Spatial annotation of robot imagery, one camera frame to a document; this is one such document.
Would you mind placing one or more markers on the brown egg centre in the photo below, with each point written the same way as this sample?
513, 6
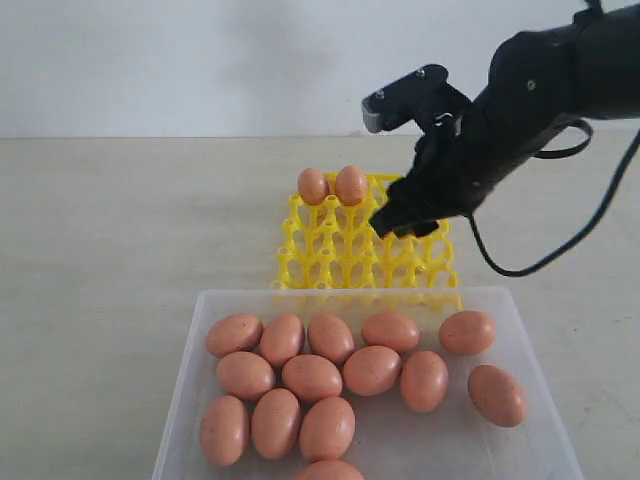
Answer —
330, 337

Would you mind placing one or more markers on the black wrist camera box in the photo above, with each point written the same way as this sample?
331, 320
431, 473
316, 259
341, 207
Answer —
422, 96

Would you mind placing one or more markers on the clear plastic bin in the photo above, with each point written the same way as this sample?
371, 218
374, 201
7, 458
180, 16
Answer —
391, 441

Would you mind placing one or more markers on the yellow plastic egg tray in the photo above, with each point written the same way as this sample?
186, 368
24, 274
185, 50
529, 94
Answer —
332, 246

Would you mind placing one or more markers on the brown egg upper middle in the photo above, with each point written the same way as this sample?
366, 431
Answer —
282, 339

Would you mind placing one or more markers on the brown egg right edge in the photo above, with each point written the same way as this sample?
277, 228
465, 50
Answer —
393, 330

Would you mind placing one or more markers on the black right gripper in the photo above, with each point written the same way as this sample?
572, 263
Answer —
456, 166

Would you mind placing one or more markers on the brown egg tray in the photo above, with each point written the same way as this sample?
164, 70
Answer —
312, 186
424, 381
351, 185

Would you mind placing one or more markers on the brown egg bin bottom edge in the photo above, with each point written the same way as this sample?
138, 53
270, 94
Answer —
329, 470

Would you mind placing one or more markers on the brown egg lower right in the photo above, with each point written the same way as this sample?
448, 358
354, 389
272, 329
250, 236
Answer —
245, 375

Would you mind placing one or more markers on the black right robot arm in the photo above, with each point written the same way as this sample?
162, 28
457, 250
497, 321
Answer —
539, 83

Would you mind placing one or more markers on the brown egg top right corner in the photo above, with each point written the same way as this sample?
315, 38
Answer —
312, 378

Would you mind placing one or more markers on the brown egg large upper left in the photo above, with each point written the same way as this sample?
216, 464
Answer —
233, 333

